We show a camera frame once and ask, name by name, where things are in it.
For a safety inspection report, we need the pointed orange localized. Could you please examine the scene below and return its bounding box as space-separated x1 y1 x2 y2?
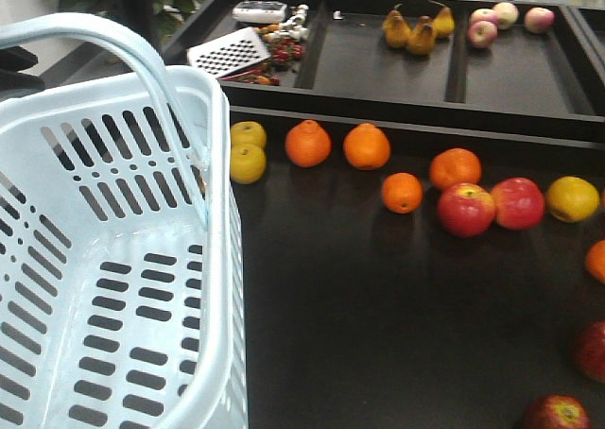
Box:
285 119 332 168

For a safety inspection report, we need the dark red apple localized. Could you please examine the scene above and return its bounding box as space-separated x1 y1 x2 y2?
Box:
521 394 592 429
573 320 604 383

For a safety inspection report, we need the light red apple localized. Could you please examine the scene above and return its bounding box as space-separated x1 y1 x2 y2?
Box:
437 182 496 238

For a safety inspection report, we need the pink red apple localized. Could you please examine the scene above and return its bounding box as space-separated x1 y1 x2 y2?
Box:
491 177 545 231

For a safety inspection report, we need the black wooden display table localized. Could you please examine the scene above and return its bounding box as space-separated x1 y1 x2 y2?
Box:
231 108 604 428

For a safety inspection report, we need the small orange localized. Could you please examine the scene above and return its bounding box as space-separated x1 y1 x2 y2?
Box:
584 240 605 283
381 172 424 215

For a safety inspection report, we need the white perforated grater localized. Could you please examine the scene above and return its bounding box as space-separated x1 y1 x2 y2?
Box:
186 27 270 78

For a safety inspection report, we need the yellow citrus fruit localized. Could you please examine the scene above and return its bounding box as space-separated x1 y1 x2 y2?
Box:
545 176 600 223

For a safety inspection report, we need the light blue plastic basket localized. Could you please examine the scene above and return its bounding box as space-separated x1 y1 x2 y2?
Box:
1 13 248 428

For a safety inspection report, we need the yellow green apple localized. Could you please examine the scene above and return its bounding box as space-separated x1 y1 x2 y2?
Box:
230 121 268 148
230 144 267 184

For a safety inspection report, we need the black rear display shelf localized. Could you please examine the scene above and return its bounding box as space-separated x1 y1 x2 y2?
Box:
164 0 604 142

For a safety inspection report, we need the brown yellow pear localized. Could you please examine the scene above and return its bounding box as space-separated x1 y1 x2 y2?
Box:
432 7 456 39
406 16 437 56
382 9 411 49

